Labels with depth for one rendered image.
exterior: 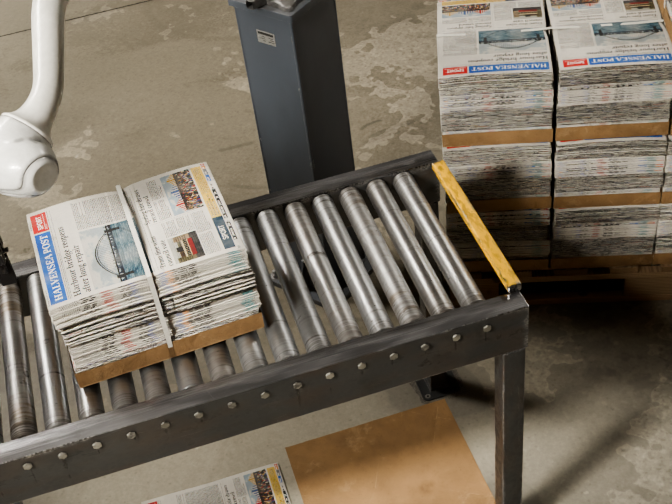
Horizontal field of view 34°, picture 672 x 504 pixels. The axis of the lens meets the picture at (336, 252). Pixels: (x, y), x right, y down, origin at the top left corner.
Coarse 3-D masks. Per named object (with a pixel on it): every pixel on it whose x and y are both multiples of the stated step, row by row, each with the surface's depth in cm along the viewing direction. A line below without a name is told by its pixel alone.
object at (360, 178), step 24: (384, 168) 249; (408, 168) 248; (288, 192) 247; (312, 192) 246; (336, 192) 246; (360, 192) 248; (432, 192) 255; (240, 216) 243; (312, 216) 249; (288, 240) 251; (24, 264) 238; (24, 288) 238; (24, 312) 242
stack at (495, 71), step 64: (448, 0) 295; (512, 0) 291; (576, 0) 289; (640, 0) 285; (448, 64) 273; (512, 64) 270; (576, 64) 267; (640, 64) 264; (448, 128) 280; (512, 128) 280; (512, 192) 294; (576, 192) 293; (640, 192) 292; (512, 256) 310; (576, 256) 309
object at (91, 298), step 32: (32, 224) 211; (64, 224) 209; (96, 224) 209; (64, 256) 203; (96, 256) 202; (64, 288) 197; (96, 288) 196; (128, 288) 197; (64, 320) 196; (96, 320) 199; (128, 320) 202; (96, 352) 205; (128, 352) 207
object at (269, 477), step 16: (272, 464) 289; (224, 480) 287; (240, 480) 286; (256, 480) 286; (272, 480) 285; (176, 496) 285; (192, 496) 284; (208, 496) 284; (224, 496) 283; (240, 496) 283; (256, 496) 282; (272, 496) 282; (288, 496) 281
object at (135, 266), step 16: (112, 192) 216; (128, 192) 216; (112, 208) 213; (128, 208) 212; (128, 224) 208; (144, 224) 208; (128, 240) 205; (144, 240) 204; (128, 256) 201; (144, 272) 198; (160, 272) 197; (144, 288) 198; (160, 288) 200; (144, 304) 201; (160, 304) 202; (176, 320) 207; (160, 336) 208; (176, 336) 209
